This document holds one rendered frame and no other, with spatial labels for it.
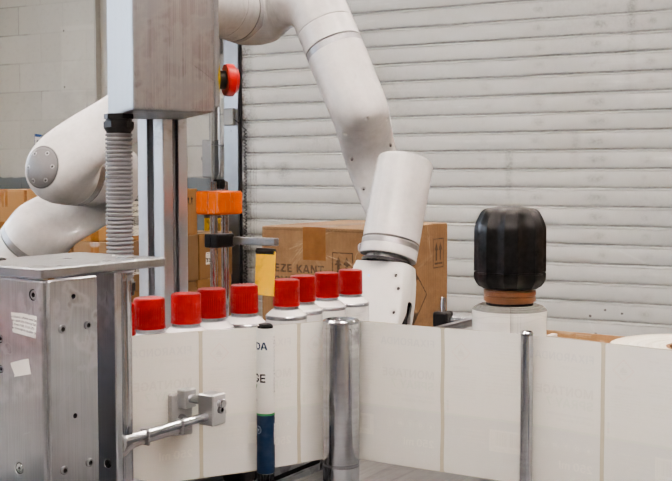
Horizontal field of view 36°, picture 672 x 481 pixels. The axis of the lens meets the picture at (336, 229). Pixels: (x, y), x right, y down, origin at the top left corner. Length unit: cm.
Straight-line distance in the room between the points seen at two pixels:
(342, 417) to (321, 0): 74
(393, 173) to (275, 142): 477
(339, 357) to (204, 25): 40
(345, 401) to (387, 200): 49
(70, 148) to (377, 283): 59
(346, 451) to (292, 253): 88
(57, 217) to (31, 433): 108
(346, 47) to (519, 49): 417
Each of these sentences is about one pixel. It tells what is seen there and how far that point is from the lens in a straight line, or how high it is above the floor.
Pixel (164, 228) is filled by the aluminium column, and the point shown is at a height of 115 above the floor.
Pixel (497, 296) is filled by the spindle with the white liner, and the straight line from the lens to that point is 117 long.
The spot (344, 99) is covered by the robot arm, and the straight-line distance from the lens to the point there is 153.
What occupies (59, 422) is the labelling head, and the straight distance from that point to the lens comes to 83.
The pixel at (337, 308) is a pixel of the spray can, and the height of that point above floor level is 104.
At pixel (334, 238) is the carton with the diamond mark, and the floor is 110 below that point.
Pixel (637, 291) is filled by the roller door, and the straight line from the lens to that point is 554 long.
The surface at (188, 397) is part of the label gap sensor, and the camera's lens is 99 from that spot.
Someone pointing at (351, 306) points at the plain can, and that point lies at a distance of 139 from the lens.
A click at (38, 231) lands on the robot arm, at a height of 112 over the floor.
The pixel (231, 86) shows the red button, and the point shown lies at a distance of 119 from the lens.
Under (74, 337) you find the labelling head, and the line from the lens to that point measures 83.
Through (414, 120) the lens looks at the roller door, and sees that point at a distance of 586.
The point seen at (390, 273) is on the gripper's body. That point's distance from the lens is 146.
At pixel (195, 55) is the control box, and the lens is 117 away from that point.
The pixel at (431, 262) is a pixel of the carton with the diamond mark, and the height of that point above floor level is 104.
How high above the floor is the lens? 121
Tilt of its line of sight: 3 degrees down
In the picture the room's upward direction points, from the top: straight up
